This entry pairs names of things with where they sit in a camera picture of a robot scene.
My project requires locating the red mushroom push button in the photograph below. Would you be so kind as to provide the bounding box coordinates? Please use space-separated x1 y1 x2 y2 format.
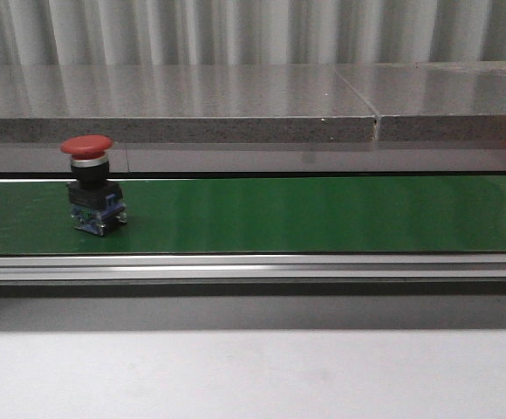
60 134 127 237

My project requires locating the green conveyor belt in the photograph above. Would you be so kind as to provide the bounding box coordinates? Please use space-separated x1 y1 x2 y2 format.
0 175 506 255

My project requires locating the grey right counter slab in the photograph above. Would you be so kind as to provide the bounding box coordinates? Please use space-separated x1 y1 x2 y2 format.
335 61 506 148

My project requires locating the grey stone counter slab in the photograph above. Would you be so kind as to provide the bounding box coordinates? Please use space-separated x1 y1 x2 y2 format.
0 65 375 144

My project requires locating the grey pleated curtain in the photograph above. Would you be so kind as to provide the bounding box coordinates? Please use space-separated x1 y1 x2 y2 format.
0 1 506 65

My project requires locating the aluminium conveyor frame rail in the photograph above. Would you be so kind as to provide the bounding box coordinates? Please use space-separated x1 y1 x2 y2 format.
0 252 506 285

